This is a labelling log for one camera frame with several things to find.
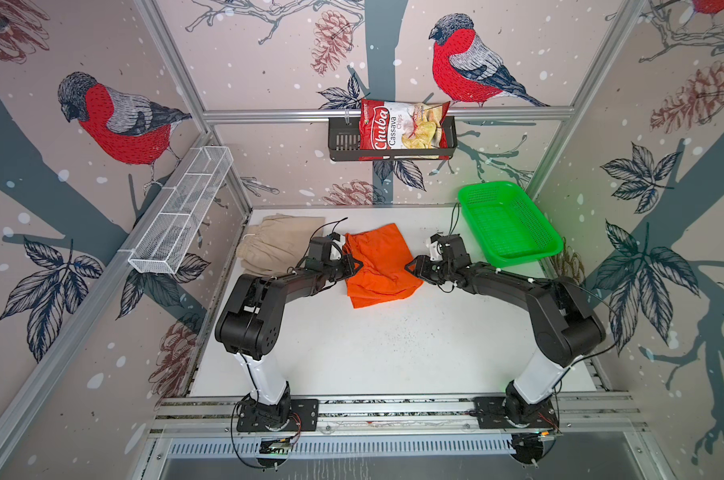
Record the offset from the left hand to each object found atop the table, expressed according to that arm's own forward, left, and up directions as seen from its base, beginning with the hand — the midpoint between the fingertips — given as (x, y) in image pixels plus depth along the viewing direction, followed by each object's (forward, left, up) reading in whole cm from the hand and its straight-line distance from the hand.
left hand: (362, 264), depth 93 cm
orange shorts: (-2, -7, -4) cm, 8 cm away
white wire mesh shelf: (+3, +49, +22) cm, 54 cm away
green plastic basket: (+22, -56, -8) cm, 61 cm away
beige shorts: (+12, +31, -5) cm, 34 cm away
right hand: (-3, -14, -2) cm, 14 cm away
